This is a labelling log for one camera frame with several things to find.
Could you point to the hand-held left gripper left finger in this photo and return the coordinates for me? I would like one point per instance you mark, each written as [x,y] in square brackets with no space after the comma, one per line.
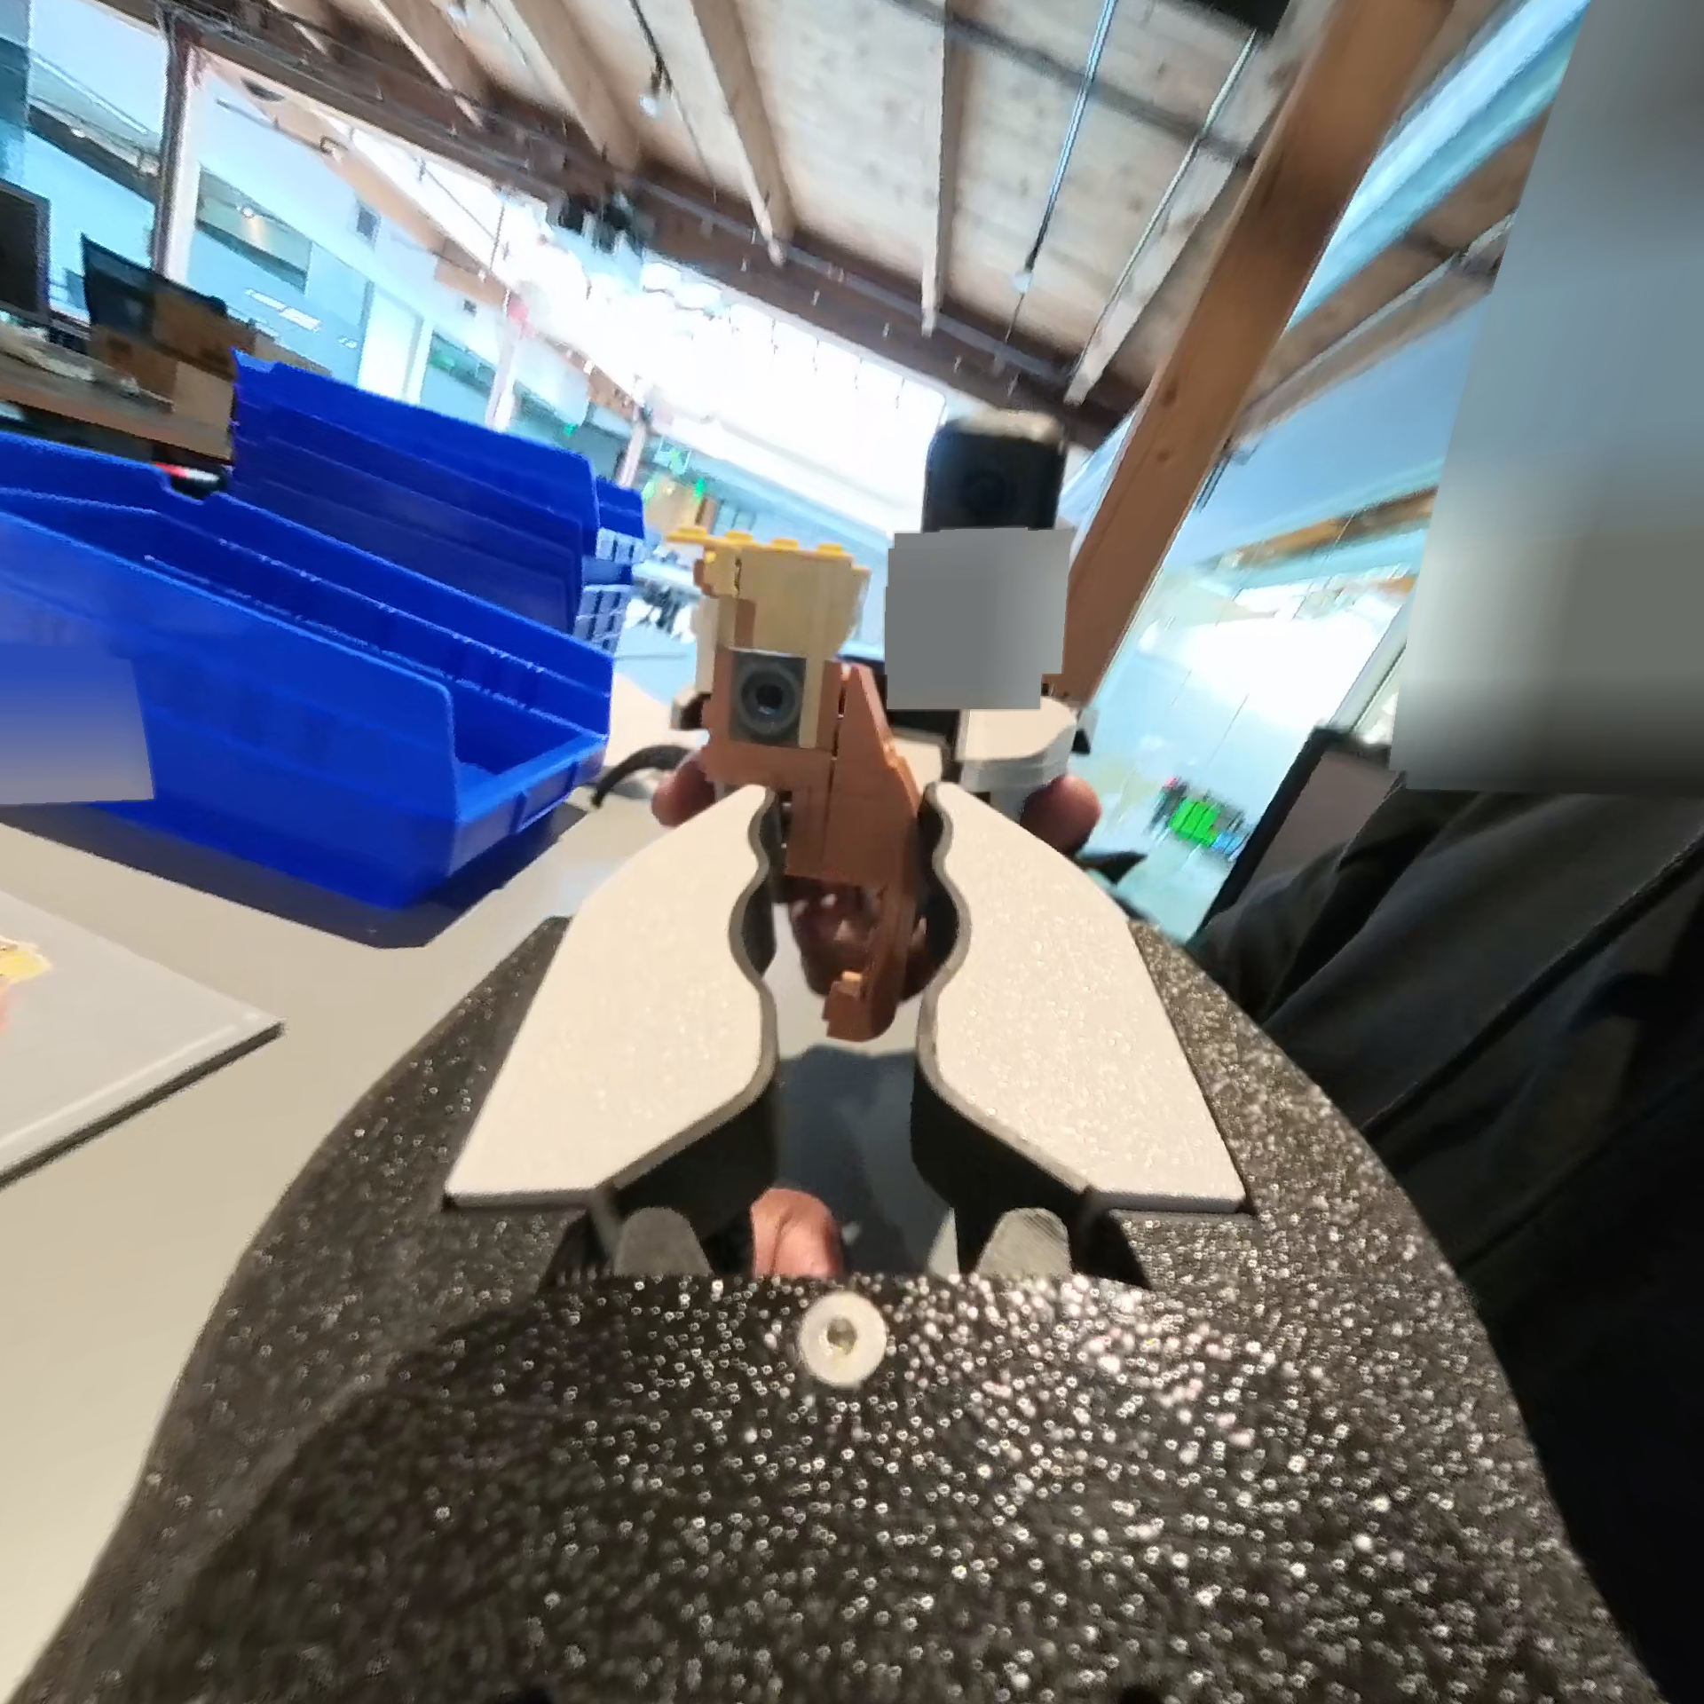
[613,1051]

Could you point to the tan and brown brick figure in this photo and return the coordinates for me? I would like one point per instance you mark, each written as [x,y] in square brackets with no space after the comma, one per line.
[852,800]

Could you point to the black monitor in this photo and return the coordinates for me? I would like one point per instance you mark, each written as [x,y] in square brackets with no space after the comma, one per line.
[126,287]
[26,253]

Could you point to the grey desk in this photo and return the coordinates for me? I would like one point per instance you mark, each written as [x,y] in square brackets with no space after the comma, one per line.
[199,1264]

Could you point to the blue compartment bins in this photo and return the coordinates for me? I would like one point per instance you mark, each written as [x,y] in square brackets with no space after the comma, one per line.
[620,532]

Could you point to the wooden post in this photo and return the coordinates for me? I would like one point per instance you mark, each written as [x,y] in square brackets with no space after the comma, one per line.
[1264,333]

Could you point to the brown wooden table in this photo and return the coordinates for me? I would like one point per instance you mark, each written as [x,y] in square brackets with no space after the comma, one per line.
[79,413]

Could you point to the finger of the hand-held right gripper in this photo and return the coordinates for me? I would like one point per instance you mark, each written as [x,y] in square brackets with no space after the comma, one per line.
[1014,746]
[691,713]

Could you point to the black panel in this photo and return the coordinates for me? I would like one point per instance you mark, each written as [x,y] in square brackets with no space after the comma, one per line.
[1317,800]

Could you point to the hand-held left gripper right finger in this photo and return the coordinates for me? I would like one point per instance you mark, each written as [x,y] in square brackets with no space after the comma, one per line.
[1077,1051]

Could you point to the blue plastic bin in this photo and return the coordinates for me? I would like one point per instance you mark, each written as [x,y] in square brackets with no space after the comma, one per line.
[333,746]

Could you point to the stack of blue bins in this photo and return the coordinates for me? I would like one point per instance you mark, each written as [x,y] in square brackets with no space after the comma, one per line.
[400,454]

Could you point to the cardboard box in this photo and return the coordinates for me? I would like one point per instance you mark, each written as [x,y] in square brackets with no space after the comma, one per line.
[199,381]

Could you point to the grey instruction booklet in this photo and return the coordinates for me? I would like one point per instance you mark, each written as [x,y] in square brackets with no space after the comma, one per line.
[133,1039]

